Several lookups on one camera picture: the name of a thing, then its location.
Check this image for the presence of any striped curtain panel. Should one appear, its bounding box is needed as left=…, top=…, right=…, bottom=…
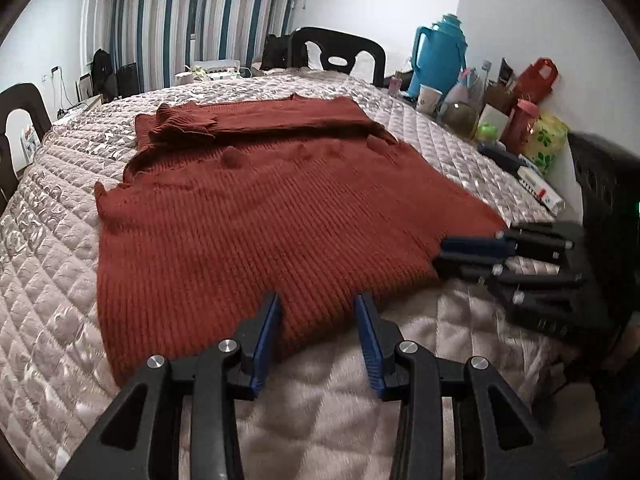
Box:
left=106, top=0, right=202, bottom=96
left=200, top=0, right=302, bottom=68

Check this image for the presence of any dark wooden chair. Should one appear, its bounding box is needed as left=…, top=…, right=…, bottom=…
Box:
left=287, top=27, right=387, bottom=87
left=0, top=82, right=52, bottom=211

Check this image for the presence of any white paper cup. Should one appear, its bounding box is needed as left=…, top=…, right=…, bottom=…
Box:
left=417, top=85, right=444, bottom=114

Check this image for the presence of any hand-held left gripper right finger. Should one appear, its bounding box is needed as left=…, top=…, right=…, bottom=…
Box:
left=354, top=292, right=576, bottom=480

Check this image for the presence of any black backpack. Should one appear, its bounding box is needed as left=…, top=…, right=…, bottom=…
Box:
left=92, top=49, right=114, bottom=102

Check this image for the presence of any pink lidded red bottle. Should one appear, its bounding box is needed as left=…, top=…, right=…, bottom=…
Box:
left=500, top=99, right=542, bottom=149

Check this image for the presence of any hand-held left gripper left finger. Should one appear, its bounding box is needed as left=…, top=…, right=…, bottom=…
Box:
left=60, top=292, right=282, bottom=480

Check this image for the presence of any blue thermos jug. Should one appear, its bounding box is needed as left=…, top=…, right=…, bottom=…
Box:
left=407, top=14, right=469, bottom=102

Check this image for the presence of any dark blue box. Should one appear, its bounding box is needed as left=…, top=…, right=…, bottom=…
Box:
left=477, top=142, right=527, bottom=174

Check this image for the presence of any black bag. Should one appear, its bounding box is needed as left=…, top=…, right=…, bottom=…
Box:
left=260, top=34, right=292, bottom=72

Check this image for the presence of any glass teapot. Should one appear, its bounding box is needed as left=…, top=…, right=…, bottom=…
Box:
left=440, top=101, right=482, bottom=142

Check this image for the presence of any beige quilted floral blanket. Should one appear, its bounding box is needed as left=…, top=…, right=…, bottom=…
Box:
left=0, top=67, right=601, bottom=480

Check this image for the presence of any white appliance box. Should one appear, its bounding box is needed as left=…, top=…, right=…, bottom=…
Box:
left=192, top=61, right=242, bottom=82

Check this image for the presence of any yellow green floral bag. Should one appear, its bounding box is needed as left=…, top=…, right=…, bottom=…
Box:
left=522, top=112, right=571, bottom=177

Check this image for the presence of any white carton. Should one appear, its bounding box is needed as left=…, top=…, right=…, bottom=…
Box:
left=480, top=105, right=512, bottom=134

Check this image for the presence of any long white red box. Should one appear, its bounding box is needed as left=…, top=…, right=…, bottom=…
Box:
left=517, top=165, right=567, bottom=212

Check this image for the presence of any rust red knit sweater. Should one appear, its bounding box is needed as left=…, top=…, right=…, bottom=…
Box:
left=95, top=95, right=508, bottom=383

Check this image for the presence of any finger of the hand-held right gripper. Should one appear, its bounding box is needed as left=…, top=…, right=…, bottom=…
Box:
left=434, top=255, right=587, bottom=311
left=439, top=224, right=574, bottom=263

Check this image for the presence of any brown paper bag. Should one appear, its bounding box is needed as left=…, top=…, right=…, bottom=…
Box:
left=485, top=80, right=517, bottom=114

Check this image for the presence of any black charging cable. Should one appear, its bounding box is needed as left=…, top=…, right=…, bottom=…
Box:
left=52, top=66, right=71, bottom=112

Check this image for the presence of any white pink bottle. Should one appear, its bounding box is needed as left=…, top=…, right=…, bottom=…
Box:
left=450, top=70, right=482, bottom=107

